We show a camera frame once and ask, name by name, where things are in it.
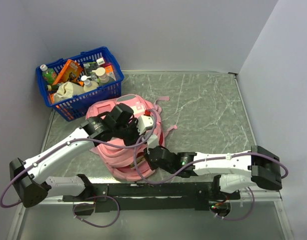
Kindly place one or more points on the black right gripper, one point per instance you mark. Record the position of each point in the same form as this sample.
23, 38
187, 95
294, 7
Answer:
152, 165

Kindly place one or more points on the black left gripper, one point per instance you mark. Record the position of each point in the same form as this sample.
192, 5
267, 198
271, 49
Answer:
133, 123

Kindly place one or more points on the pink student backpack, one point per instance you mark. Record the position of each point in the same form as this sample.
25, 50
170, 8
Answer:
118, 160

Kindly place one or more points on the floral pink notebook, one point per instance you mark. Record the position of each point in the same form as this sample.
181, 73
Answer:
139, 160

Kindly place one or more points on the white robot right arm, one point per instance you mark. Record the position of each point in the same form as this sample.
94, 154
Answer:
233, 171

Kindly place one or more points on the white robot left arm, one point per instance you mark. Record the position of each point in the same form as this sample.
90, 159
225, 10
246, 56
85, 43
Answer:
32, 178

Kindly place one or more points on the beige cloth bag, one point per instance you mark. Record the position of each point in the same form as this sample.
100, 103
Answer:
67, 91

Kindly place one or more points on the cream lotion bottle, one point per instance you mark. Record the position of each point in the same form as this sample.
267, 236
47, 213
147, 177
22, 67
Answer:
89, 84

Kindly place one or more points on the blue plastic shopping basket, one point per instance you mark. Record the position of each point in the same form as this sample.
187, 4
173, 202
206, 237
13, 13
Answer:
77, 106

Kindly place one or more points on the pink carton box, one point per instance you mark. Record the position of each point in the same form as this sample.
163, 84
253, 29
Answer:
109, 70

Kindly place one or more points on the grey pump bottle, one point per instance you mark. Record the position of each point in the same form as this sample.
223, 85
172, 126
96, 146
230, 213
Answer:
102, 76

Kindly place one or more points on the black packaged box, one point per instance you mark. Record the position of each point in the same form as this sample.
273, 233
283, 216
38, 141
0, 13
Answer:
89, 67

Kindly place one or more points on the orange snack box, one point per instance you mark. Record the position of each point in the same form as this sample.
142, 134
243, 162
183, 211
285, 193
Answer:
69, 73

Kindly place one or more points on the green drink bottle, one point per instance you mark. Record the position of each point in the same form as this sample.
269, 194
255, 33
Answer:
48, 74

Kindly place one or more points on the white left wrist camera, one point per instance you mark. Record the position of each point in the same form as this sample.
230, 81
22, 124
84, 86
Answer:
145, 123

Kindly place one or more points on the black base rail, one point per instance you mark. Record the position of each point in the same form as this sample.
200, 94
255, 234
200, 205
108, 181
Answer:
144, 196

